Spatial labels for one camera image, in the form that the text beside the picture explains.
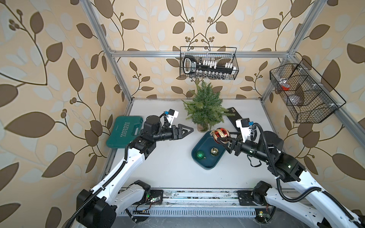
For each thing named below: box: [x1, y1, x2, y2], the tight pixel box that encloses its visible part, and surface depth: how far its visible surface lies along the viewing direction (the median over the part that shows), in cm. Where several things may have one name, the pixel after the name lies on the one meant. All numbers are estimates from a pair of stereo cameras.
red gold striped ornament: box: [210, 127, 231, 144], surface depth 61 cm
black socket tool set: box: [182, 55, 237, 76], surface depth 85 cm
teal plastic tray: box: [191, 130, 227, 171], surface depth 89 cm
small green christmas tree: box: [181, 81, 236, 133], surface depth 80 cm
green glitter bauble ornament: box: [195, 150, 207, 161], surface depth 87 cm
